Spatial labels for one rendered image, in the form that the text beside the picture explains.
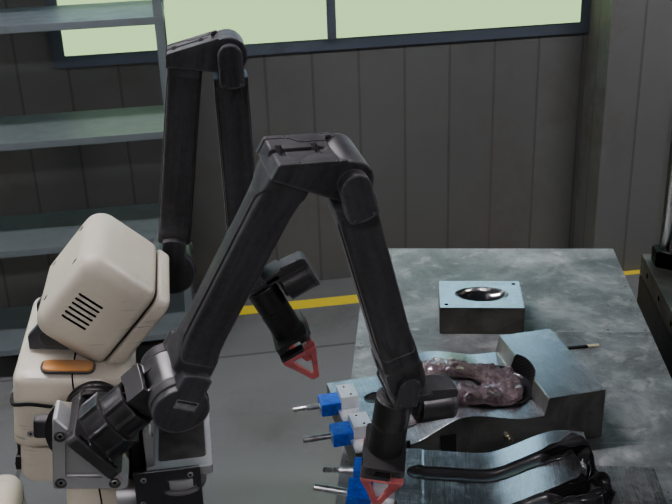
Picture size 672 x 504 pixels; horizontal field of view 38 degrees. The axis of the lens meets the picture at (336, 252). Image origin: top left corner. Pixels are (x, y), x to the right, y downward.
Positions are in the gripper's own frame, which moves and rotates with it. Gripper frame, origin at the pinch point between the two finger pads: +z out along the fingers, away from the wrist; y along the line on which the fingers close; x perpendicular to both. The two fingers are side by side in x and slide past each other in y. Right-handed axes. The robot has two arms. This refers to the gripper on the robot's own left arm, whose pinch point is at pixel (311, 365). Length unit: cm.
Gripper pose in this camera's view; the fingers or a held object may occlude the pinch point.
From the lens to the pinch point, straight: 184.9
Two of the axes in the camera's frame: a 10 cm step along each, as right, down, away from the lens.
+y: -1.8, -3.9, 9.0
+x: -8.7, 4.9, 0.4
